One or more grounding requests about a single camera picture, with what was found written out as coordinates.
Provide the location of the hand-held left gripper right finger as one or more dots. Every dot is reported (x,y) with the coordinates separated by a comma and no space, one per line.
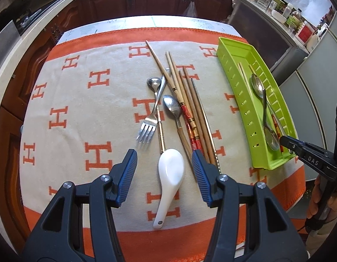
(202,177)

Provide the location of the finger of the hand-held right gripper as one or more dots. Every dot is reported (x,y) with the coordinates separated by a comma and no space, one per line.
(290,144)

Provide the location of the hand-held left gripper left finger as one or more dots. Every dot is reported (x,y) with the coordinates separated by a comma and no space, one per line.
(127,177)

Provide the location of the deep metal soup spoon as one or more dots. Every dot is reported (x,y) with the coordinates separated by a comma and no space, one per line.
(270,140)

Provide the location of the white ceramic spoon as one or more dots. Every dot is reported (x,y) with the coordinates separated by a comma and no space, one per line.
(171,169)

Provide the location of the metal fork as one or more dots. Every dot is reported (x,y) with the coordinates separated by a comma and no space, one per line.
(145,131)

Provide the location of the large metal spoon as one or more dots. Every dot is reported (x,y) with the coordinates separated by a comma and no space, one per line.
(257,86)

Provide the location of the brown wooden chopstick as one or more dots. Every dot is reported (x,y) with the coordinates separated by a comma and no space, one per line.
(184,87)
(190,87)

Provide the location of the small metal spoon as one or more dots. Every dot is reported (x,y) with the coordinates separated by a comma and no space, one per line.
(153,83)

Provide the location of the green plastic utensil tray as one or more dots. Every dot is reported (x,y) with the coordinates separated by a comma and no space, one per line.
(234,60)

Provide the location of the black-banded decorated chopstick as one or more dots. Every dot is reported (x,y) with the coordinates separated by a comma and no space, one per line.
(160,65)

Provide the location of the person's right hand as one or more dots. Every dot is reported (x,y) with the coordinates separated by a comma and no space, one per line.
(315,196)

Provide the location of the grey refrigerator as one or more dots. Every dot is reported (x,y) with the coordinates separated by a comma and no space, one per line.
(315,87)

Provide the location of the orange beige printed blanket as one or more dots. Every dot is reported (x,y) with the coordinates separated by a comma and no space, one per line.
(84,114)

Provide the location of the red-label jar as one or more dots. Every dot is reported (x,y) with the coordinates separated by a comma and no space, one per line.
(305,32)

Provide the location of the grey glass-door cabinet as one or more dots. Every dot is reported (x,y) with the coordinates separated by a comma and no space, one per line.
(261,24)

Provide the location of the green-label bottle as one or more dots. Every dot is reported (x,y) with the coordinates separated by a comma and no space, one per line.
(294,20)

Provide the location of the white bowl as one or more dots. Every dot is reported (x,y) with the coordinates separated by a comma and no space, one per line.
(279,16)

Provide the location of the white-capped bottle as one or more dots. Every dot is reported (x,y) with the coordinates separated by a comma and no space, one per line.
(288,11)

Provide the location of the light printed tablecloth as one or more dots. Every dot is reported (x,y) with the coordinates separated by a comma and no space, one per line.
(135,23)

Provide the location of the white plastic bag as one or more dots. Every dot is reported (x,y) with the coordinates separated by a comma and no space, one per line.
(189,11)

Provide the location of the white kitchen countertop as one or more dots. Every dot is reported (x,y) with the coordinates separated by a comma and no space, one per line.
(37,26)

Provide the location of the stainless steel splash guard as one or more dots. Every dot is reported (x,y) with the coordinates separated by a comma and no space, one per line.
(4,49)

